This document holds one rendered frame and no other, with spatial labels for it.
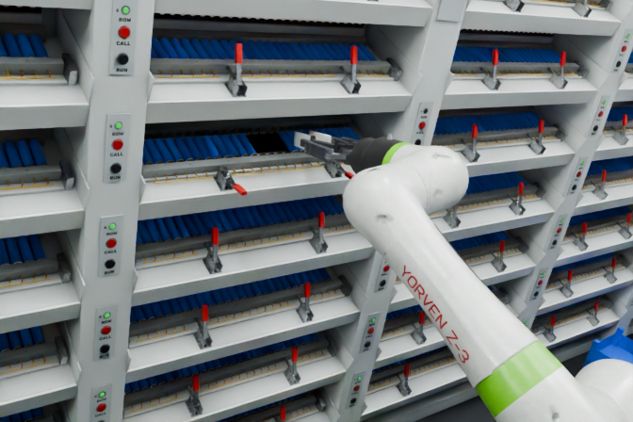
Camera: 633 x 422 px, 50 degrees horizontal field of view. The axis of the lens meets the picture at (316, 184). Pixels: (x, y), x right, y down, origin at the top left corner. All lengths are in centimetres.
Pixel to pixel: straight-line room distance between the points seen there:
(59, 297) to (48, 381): 19
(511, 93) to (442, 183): 69
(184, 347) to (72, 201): 45
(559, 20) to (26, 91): 123
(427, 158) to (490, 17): 58
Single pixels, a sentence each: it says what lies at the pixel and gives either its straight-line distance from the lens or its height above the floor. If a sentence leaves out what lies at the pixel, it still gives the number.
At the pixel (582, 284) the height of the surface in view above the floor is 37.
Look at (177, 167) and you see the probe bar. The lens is 131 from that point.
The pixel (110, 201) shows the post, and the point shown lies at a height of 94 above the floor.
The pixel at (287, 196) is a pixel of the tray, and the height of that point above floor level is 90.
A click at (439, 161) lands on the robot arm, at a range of 111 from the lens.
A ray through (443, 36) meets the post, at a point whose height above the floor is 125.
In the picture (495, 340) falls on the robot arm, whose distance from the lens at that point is 96.
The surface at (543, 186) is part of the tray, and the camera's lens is 217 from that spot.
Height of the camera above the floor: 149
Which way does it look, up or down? 23 degrees down
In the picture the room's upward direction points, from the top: 11 degrees clockwise
